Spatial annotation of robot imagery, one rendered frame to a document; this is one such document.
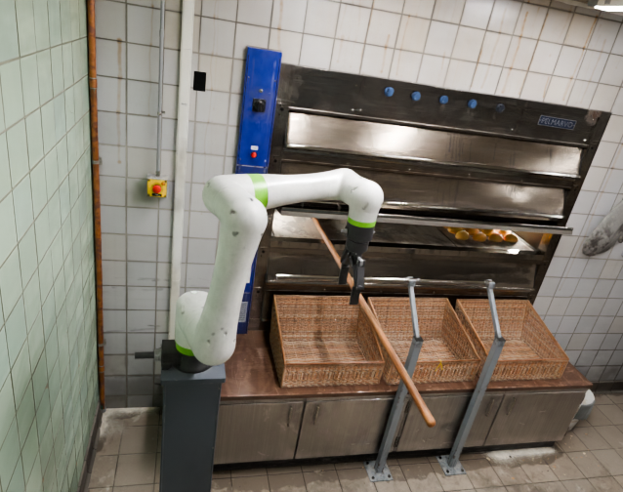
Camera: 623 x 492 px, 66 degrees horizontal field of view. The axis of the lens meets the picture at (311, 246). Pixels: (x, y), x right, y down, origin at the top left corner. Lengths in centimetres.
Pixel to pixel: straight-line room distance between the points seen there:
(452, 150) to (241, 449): 197
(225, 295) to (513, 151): 209
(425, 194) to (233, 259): 171
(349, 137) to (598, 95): 145
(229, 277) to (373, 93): 151
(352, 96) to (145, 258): 136
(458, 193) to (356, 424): 142
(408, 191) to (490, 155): 51
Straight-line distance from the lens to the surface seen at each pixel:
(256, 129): 242
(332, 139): 253
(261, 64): 238
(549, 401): 341
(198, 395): 172
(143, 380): 316
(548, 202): 330
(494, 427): 333
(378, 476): 311
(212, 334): 142
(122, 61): 241
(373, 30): 252
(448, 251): 307
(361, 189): 151
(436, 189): 286
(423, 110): 269
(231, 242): 129
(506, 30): 283
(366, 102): 257
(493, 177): 301
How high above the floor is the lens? 229
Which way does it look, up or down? 25 degrees down
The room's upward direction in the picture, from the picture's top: 10 degrees clockwise
